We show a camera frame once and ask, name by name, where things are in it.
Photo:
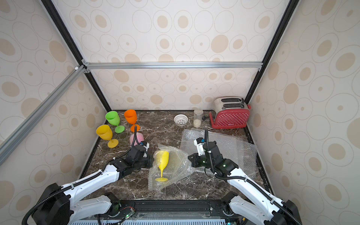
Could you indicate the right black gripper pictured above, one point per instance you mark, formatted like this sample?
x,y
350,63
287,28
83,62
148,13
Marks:
x,y
197,160

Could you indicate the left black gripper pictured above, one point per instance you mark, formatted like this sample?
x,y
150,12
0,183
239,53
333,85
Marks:
x,y
150,161

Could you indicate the pink bubble glass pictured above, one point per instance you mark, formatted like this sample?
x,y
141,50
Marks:
x,y
136,140

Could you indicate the yellow bubble glass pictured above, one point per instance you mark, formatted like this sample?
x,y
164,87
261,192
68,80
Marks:
x,y
162,159

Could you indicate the clear bubble wrap sheet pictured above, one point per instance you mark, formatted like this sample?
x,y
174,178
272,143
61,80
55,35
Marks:
x,y
177,169
239,151

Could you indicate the beige bubble glass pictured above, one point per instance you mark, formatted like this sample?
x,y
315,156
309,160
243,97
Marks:
x,y
105,133

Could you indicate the orange bubble glass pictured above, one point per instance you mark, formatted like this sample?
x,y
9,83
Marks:
x,y
131,118

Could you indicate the green wine glass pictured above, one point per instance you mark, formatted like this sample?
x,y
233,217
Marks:
x,y
113,118

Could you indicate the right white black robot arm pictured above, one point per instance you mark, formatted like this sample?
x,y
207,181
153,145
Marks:
x,y
261,207

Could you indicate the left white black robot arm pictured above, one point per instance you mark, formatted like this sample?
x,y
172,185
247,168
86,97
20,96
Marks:
x,y
78,194

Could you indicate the clear jar with powder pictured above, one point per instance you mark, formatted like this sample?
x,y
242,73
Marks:
x,y
198,114

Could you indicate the white sink strainer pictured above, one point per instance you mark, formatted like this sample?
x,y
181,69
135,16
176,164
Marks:
x,y
180,120

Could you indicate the red toaster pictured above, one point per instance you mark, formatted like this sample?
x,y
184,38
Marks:
x,y
229,112

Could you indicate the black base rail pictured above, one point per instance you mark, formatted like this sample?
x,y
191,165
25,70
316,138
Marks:
x,y
214,207

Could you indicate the horizontal aluminium rail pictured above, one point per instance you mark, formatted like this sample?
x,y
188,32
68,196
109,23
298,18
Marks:
x,y
173,65

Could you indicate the left diagonal aluminium rail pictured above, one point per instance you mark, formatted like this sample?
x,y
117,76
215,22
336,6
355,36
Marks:
x,y
12,142

